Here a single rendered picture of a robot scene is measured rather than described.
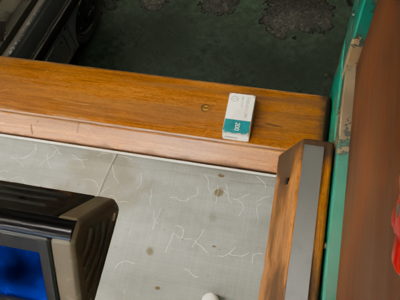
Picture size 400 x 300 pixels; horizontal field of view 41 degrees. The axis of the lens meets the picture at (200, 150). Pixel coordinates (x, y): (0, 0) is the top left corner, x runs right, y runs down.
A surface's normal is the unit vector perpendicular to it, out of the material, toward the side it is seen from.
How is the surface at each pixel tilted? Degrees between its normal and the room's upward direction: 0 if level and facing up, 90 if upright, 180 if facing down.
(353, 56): 90
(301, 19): 0
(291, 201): 67
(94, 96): 0
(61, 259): 58
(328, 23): 0
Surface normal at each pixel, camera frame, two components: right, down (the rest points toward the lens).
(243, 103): -0.07, -0.43
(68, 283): -0.21, 0.52
